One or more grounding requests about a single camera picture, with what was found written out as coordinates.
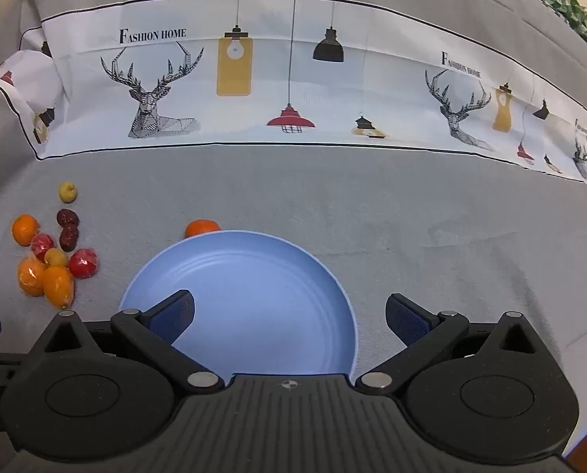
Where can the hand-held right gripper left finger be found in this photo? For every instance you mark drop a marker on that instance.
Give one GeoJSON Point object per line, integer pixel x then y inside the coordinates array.
{"type": "Point", "coordinates": [175, 313]}

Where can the red plastic-wrapped fruit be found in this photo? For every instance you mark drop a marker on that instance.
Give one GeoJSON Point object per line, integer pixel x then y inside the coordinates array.
{"type": "Point", "coordinates": [42, 246]}

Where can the blue round plate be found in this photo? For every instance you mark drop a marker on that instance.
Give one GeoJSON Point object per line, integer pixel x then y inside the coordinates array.
{"type": "Point", "coordinates": [254, 295]}

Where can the plastic-wrapped orange fruit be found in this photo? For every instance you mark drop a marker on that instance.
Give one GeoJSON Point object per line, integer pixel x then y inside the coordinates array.
{"type": "Point", "coordinates": [31, 276]}

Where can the small pale yellow fruit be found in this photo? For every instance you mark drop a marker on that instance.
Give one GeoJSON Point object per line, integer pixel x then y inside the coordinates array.
{"type": "Point", "coordinates": [67, 192]}

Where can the oval orange kumquat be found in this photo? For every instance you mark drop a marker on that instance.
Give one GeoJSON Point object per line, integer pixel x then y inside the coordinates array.
{"type": "Point", "coordinates": [57, 286]}

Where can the yellow round fruit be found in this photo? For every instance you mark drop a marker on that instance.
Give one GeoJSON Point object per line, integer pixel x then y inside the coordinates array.
{"type": "Point", "coordinates": [55, 257]}

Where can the red round tomato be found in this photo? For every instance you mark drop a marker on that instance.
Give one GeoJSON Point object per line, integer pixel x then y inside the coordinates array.
{"type": "Point", "coordinates": [83, 262]}

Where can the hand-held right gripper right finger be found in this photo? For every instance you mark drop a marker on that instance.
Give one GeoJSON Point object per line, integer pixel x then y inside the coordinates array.
{"type": "Point", "coordinates": [406, 320]}

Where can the printed grey bed sheet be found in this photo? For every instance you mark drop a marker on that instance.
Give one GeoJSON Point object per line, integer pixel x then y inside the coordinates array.
{"type": "Point", "coordinates": [323, 197]}

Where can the dark red jujube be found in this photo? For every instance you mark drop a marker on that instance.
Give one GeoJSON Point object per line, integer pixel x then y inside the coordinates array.
{"type": "Point", "coordinates": [67, 217]}
{"type": "Point", "coordinates": [69, 237]}

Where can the orange tangerine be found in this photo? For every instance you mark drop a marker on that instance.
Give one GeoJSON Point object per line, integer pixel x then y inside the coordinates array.
{"type": "Point", "coordinates": [25, 229]}
{"type": "Point", "coordinates": [202, 228]}

